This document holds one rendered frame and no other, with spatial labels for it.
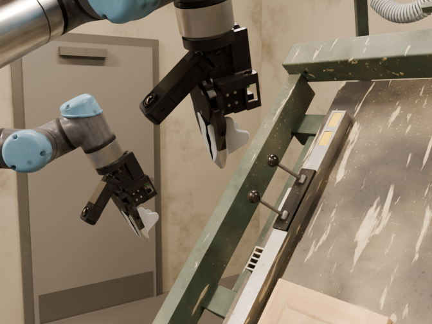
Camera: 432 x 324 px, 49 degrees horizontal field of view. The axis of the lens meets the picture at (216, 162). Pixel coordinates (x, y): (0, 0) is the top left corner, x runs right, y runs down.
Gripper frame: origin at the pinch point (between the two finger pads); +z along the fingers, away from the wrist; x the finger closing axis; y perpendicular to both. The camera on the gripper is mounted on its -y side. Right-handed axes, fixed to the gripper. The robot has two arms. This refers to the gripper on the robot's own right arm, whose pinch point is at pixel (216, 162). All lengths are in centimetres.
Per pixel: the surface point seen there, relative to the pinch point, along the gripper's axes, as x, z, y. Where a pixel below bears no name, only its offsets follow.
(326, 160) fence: 40, 39, 47
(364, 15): 93, 21, 103
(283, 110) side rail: 68, 35, 50
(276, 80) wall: 303, 139, 175
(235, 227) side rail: 50, 59, 20
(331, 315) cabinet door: 3, 54, 22
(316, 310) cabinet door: 7, 55, 21
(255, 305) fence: 20, 59, 11
